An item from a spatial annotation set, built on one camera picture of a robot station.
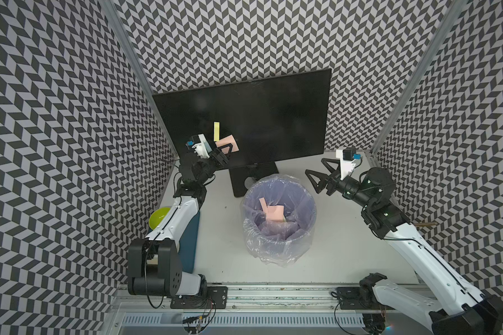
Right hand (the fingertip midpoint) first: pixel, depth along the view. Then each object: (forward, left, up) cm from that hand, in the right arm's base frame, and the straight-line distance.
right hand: (314, 169), depth 67 cm
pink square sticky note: (-4, +12, -22) cm, 25 cm away
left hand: (+14, +29, -3) cm, 32 cm away
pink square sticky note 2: (+15, +31, 0) cm, 34 cm away
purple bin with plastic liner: (-21, +14, -8) cm, 26 cm away
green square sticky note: (-6, +8, -25) cm, 27 cm away
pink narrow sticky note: (-3, +17, -17) cm, 24 cm away
